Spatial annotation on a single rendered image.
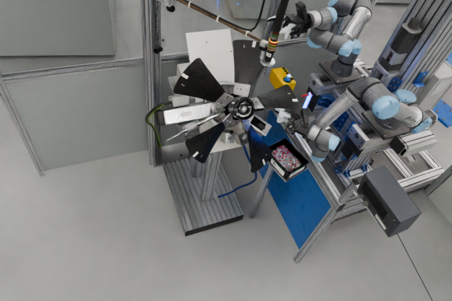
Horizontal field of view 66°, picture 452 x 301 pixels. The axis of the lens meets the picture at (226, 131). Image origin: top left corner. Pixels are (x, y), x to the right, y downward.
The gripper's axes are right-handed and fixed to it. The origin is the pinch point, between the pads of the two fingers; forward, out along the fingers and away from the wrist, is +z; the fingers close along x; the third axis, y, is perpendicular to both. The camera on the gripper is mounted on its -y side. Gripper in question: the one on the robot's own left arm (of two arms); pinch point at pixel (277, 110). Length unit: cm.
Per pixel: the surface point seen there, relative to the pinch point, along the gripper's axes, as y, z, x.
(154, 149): 15, 81, 92
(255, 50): -10.9, 23.5, -21.2
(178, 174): 15, 58, 109
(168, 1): 1, 69, -37
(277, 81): -35.8, 14.7, 17.2
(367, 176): 16, -53, -7
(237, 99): 14.1, 17.6, -9.7
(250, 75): -0.6, 19.3, -13.9
